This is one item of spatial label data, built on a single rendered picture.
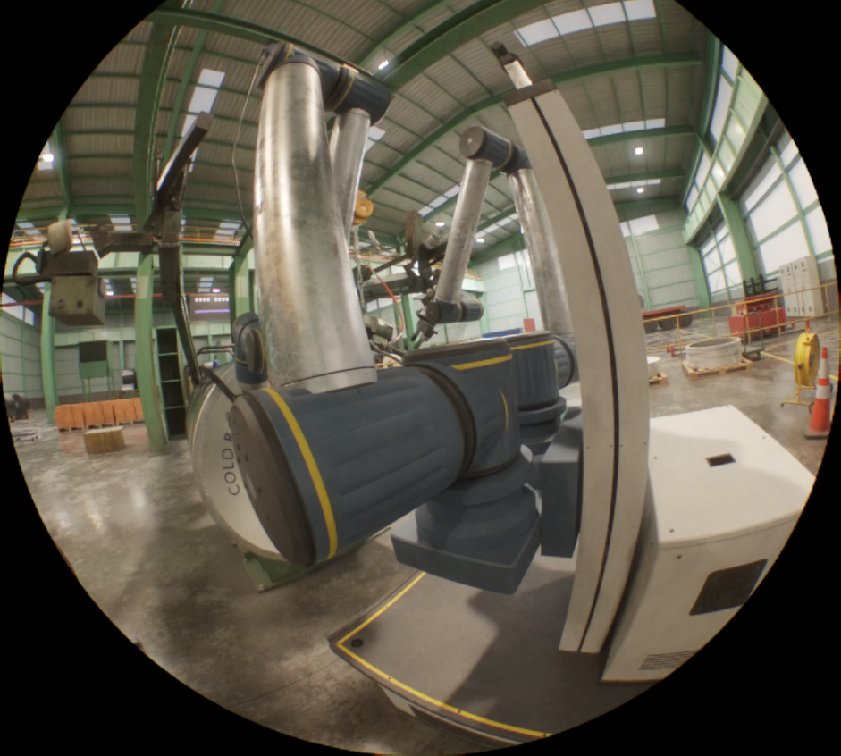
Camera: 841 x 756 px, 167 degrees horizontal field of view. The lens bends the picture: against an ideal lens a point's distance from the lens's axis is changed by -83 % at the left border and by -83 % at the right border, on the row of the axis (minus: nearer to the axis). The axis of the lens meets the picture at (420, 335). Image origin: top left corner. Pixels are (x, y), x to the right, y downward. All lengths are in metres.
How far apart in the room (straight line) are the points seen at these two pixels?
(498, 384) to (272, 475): 0.35
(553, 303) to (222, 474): 1.52
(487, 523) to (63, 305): 1.23
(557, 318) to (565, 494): 0.69
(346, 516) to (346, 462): 0.05
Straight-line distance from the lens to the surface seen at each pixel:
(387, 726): 1.31
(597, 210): 0.52
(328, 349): 0.30
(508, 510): 0.54
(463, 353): 0.43
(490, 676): 0.96
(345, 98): 0.85
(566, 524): 0.62
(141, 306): 6.16
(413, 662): 1.01
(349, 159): 0.80
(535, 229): 1.16
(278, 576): 1.95
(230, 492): 1.44
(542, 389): 0.86
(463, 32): 2.90
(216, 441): 1.37
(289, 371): 0.31
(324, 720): 1.38
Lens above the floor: 1.23
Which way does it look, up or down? 3 degrees up
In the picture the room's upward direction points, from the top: 8 degrees counter-clockwise
